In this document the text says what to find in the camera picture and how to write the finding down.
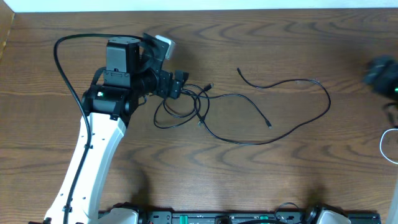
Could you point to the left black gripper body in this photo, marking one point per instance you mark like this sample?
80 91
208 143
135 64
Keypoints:
165 84

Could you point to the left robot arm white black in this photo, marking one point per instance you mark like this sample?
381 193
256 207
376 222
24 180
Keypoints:
133 70

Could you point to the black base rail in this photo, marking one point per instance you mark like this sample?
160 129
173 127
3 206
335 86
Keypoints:
286 213

